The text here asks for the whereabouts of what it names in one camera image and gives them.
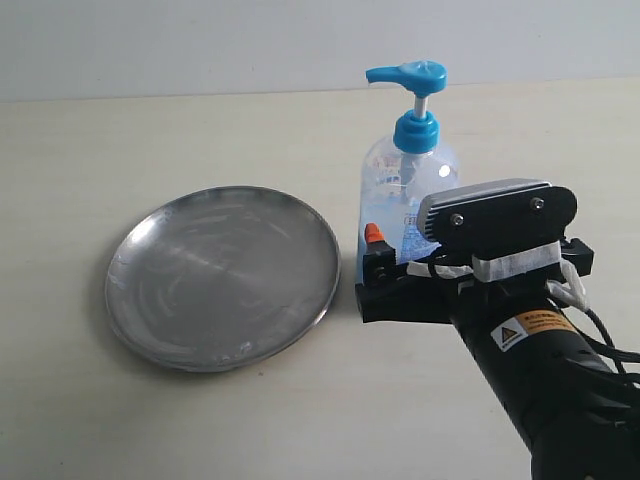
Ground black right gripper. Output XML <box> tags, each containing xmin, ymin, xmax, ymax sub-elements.
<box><xmin>355</xmin><ymin>223</ymin><xmax>595</xmax><ymax>324</ymax></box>

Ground blue soap pump bottle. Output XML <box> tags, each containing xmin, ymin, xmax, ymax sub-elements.
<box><xmin>355</xmin><ymin>60</ymin><xmax>459</xmax><ymax>283</ymax></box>

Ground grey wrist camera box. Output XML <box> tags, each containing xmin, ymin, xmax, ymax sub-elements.
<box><xmin>416</xmin><ymin>178</ymin><xmax>577</xmax><ymax>253</ymax></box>

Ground round steel plate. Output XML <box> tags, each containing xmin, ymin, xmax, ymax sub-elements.
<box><xmin>104</xmin><ymin>186</ymin><xmax>341</xmax><ymax>373</ymax></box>

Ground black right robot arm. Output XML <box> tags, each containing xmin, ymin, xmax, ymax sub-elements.
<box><xmin>356</xmin><ymin>224</ymin><xmax>639</xmax><ymax>479</ymax></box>

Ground black cables on right arm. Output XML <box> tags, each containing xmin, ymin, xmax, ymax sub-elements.
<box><xmin>549</xmin><ymin>294</ymin><xmax>640</xmax><ymax>389</ymax></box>

